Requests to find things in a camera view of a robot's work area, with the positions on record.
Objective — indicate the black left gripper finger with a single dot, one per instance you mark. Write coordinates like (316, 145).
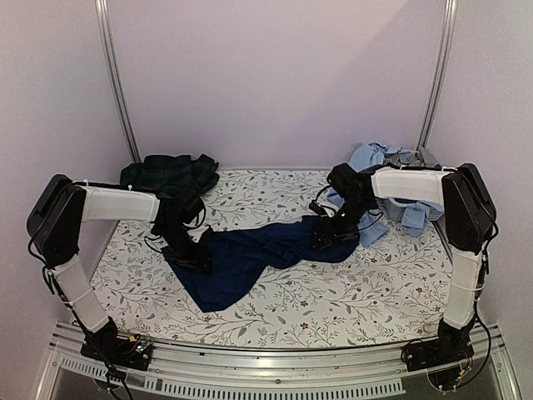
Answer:
(184, 263)
(205, 262)

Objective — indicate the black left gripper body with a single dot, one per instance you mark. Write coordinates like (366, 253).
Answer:
(181, 247)

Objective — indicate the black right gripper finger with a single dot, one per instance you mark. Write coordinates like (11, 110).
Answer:
(321, 238)
(346, 236)

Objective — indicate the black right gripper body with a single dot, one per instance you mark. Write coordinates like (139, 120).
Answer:
(346, 222)

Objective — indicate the navy blue t-shirt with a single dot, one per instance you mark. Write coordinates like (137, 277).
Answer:
(239, 257)

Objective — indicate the white plastic laundry basket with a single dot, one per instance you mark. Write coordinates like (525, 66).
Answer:
(411, 213)

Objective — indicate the dark green plaid garment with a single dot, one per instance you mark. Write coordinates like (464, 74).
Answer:
(165, 174)

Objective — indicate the light blue shirt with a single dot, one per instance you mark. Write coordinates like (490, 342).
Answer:
(365, 156)

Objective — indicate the floral patterned table cloth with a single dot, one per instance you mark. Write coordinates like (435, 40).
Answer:
(395, 290)

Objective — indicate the right robot arm white sleeves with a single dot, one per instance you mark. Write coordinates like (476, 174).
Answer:
(470, 218)

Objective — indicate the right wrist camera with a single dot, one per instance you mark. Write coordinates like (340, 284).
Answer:
(321, 210)

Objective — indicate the aluminium front rail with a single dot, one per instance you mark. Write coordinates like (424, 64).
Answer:
(180, 370)

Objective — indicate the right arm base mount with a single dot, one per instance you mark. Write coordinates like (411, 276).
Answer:
(451, 345)

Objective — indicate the right aluminium frame post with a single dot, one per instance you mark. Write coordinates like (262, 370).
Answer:
(442, 59)

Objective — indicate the aluminium frame post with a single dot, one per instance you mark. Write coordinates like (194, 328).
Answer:
(110, 57)
(442, 59)

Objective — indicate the left aluminium frame post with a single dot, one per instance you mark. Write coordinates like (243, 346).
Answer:
(110, 57)

